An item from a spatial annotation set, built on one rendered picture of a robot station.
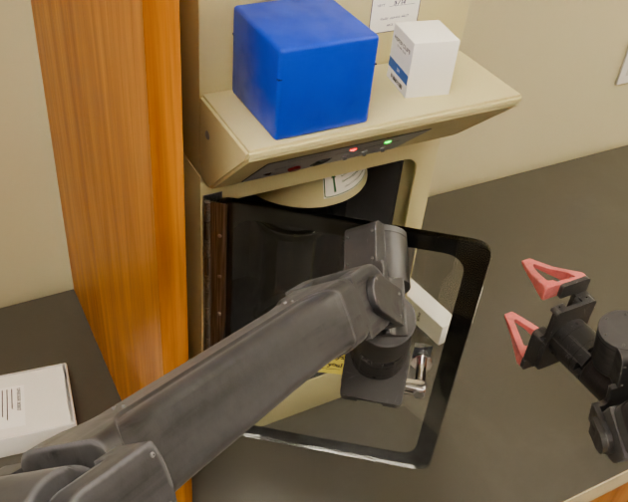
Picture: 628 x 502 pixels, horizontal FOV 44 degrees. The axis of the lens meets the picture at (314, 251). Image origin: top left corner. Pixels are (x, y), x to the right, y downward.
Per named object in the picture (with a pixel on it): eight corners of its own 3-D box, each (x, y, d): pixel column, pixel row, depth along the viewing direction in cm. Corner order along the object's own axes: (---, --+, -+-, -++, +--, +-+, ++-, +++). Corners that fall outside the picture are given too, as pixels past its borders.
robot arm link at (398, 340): (357, 344, 71) (420, 343, 71) (354, 275, 74) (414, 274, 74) (353, 367, 78) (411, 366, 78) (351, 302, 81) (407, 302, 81)
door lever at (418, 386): (353, 357, 96) (355, 342, 94) (430, 371, 95) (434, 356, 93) (347, 389, 92) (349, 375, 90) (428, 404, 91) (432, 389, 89)
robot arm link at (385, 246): (290, 327, 70) (374, 306, 66) (290, 213, 75) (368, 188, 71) (357, 361, 79) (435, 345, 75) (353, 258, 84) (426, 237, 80)
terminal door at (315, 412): (212, 425, 110) (212, 193, 85) (428, 467, 108) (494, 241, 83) (210, 430, 110) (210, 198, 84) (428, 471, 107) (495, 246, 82)
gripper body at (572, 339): (587, 290, 99) (630, 329, 94) (564, 347, 106) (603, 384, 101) (548, 304, 96) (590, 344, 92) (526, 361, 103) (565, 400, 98)
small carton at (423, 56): (386, 76, 84) (394, 22, 80) (429, 72, 85) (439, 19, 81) (405, 98, 80) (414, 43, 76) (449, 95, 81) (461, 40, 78)
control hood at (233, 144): (197, 177, 83) (196, 94, 77) (445, 124, 97) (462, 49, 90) (241, 240, 76) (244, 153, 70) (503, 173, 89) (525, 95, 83)
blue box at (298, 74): (230, 92, 78) (232, 4, 72) (319, 77, 82) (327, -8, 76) (274, 142, 71) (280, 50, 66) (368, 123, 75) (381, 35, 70)
